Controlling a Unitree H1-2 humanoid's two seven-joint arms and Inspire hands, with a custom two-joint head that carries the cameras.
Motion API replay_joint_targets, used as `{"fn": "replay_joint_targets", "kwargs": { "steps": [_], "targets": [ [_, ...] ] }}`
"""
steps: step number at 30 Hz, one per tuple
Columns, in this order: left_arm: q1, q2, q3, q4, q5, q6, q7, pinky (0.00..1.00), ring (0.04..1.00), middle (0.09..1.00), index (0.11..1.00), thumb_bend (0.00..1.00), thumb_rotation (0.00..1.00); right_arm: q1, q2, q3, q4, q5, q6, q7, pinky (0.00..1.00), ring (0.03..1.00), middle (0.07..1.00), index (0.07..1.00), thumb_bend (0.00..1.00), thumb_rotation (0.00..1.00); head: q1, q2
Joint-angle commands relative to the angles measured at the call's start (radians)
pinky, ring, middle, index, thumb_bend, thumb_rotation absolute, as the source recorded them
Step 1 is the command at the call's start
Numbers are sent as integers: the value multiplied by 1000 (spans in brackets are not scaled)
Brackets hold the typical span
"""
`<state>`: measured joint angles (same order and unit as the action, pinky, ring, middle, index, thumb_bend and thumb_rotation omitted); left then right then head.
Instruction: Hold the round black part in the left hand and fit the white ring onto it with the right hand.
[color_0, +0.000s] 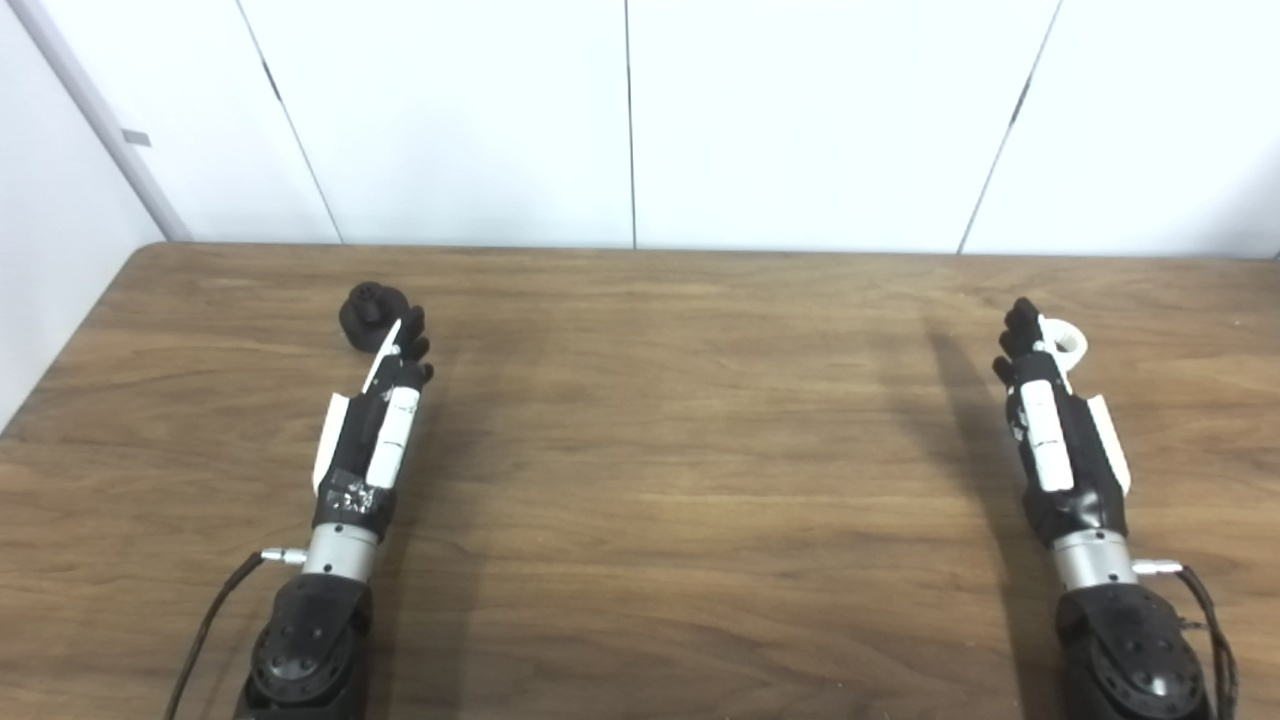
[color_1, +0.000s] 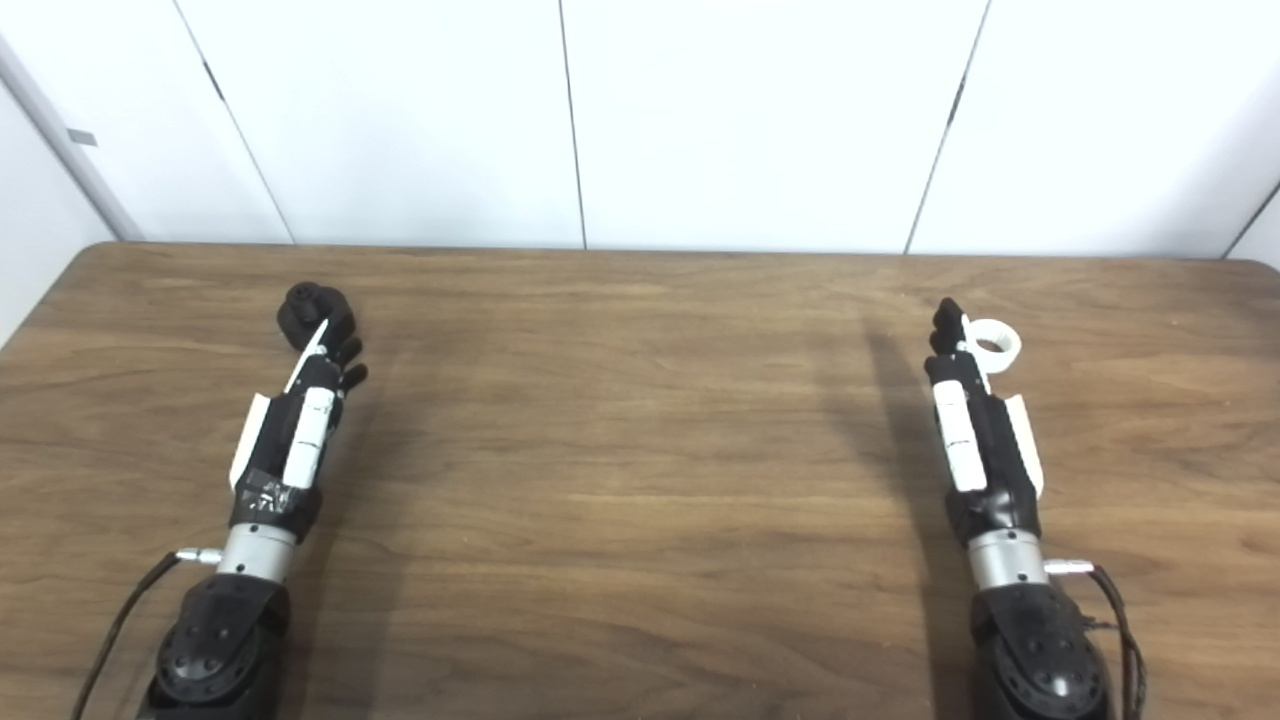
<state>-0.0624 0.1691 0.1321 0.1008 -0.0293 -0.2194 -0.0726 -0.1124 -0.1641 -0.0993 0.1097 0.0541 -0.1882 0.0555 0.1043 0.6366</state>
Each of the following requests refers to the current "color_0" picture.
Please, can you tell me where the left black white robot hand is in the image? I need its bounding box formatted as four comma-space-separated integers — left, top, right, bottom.
312, 305, 436, 539

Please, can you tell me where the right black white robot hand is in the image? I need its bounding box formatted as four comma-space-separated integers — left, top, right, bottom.
992, 297, 1133, 549

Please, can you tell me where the round black part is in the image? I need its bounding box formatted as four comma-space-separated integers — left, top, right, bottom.
338, 282, 411, 353

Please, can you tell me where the white ring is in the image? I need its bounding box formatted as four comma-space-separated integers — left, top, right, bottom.
1040, 316, 1088, 367

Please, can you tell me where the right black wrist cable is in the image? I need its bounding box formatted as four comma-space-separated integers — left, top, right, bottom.
1133, 560, 1241, 720

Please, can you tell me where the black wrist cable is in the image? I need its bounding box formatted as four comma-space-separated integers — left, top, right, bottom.
1133, 560, 1241, 720
163, 547, 309, 720

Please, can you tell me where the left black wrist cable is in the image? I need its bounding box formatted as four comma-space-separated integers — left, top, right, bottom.
163, 547, 309, 720

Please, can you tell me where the grey wall corner post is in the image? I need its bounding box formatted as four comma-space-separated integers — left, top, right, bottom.
8, 0, 194, 243

